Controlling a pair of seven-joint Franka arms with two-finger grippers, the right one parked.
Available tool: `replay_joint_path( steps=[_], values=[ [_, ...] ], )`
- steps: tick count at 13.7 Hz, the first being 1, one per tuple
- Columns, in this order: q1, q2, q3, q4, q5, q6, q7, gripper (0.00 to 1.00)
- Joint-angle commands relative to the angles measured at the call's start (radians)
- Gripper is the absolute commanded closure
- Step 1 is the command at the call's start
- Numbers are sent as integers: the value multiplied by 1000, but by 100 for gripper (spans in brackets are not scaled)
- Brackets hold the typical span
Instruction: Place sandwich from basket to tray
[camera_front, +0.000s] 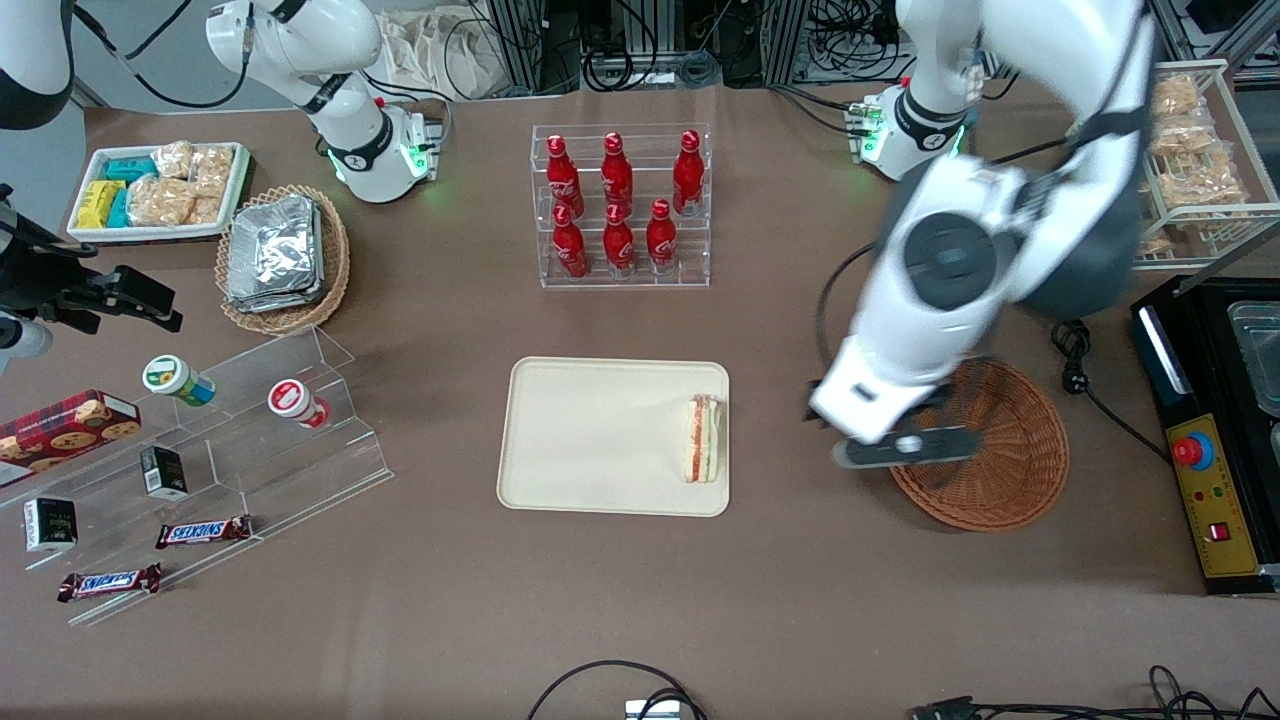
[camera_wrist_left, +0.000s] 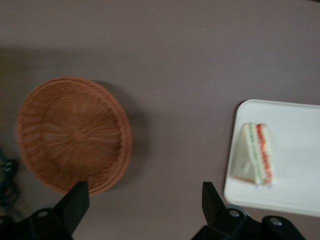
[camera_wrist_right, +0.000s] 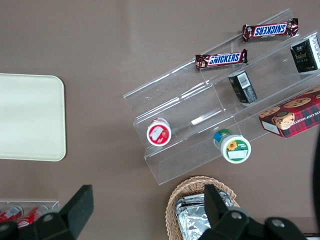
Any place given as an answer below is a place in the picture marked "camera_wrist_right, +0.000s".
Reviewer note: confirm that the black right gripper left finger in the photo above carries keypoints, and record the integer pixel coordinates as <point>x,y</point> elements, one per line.
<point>80,207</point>

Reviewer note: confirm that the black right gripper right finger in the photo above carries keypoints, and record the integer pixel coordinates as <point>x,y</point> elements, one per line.
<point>215,205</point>

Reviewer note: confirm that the cream rectangular plastic tray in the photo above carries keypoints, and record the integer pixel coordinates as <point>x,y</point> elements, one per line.
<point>30,117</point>

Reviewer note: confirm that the red tartan cookie box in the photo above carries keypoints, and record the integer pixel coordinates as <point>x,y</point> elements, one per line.
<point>292,117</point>

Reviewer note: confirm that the clear acrylic can box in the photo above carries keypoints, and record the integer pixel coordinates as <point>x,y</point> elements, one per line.
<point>53,203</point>

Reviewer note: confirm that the light tan wicker basket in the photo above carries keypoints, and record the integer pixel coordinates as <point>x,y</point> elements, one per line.
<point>175,200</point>

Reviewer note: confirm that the clear acrylic tiered shelf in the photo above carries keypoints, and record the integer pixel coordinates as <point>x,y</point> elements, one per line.
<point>175,100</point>

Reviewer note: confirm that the Snickers chocolate bar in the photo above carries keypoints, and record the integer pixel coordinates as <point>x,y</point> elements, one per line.
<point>270,30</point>
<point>222,59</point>

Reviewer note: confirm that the green-lid sunflower cup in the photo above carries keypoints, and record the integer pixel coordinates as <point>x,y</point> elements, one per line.
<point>235,150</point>

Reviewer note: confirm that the red cola can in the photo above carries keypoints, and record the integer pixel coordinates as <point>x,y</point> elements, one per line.
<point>10,213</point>
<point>31,215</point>

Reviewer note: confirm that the red-lid yogurt cup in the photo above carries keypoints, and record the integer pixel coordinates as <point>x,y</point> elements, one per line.
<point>158,133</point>

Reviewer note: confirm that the black tea box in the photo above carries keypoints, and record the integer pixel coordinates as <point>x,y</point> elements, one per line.
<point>242,87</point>
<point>306,55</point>

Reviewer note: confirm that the silver foil-wrapped package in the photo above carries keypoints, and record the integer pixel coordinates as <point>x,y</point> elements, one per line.
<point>192,220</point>

